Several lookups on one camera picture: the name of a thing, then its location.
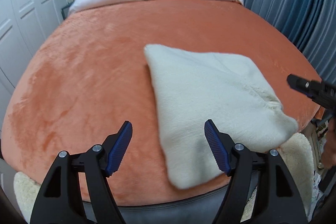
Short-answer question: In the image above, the cream knitted sweater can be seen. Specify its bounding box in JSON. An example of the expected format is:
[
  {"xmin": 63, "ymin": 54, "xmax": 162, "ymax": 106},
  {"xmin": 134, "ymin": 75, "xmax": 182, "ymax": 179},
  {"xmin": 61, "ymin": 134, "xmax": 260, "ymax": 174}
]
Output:
[{"xmin": 144, "ymin": 44, "xmax": 298, "ymax": 189}]

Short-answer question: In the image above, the cream fluffy rug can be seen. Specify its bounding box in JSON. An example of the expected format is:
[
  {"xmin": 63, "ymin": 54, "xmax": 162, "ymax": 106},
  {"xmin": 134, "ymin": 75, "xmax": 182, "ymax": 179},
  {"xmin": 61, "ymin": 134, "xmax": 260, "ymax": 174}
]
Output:
[{"xmin": 13, "ymin": 133, "xmax": 314, "ymax": 222}]

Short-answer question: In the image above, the dark bedside table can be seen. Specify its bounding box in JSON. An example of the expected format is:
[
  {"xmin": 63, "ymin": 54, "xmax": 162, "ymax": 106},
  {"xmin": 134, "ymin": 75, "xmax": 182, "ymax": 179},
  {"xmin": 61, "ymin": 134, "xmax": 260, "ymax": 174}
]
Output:
[{"xmin": 61, "ymin": 2, "xmax": 72, "ymax": 20}]

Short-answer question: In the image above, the orange plush bed blanket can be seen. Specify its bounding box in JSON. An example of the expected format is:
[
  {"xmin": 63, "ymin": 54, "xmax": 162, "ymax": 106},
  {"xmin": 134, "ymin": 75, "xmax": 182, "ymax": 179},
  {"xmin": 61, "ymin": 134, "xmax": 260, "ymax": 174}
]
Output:
[{"xmin": 1, "ymin": 0, "xmax": 319, "ymax": 206}]

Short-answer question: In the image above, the right hand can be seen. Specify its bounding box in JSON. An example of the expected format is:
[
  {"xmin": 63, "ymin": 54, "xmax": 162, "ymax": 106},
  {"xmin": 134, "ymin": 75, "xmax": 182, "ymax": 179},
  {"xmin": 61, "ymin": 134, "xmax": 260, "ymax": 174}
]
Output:
[{"xmin": 321, "ymin": 118, "xmax": 336, "ymax": 169}]

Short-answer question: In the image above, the white wardrobe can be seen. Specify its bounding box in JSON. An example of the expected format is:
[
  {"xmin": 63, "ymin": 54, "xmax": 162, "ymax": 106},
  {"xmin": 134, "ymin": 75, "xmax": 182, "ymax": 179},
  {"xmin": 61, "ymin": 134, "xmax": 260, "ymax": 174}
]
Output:
[{"xmin": 0, "ymin": 0, "xmax": 72, "ymax": 135}]

